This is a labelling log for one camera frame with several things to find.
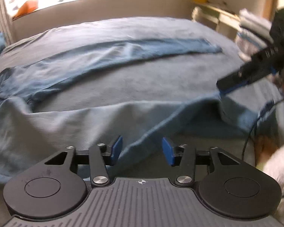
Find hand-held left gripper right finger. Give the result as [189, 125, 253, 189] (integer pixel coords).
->
[162, 137, 241, 187]

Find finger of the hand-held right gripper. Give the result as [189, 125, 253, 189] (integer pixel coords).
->
[216, 47, 276, 95]

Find cream wooden desk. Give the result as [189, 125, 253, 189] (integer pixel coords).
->
[191, 3, 242, 38]

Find black cable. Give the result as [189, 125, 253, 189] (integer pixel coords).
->
[241, 98, 284, 163]

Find orange bag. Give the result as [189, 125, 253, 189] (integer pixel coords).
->
[13, 0, 38, 19]

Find blue denim jeans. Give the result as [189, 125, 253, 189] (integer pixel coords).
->
[0, 38, 278, 185]

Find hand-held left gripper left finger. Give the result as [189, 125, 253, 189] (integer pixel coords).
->
[44, 135, 123, 187]

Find stack of folded pale clothes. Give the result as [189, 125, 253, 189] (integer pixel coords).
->
[235, 8, 274, 62]

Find grey fleece bed blanket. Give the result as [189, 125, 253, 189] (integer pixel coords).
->
[0, 16, 284, 227]

